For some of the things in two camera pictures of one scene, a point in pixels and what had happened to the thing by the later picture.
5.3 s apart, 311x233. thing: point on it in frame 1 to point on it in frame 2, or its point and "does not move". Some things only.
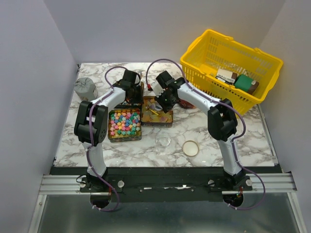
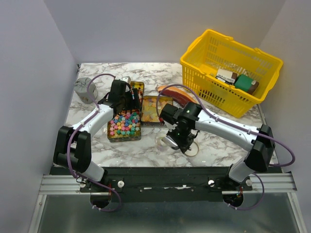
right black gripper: x=166 y=108 to x=183 y=145
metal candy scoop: x=155 y=106 to x=168 y=140
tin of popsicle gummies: x=153 y=114 does not move
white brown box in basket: x=226 y=76 does not move
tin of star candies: x=125 y=124 does not move
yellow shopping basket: x=228 y=69 does not move
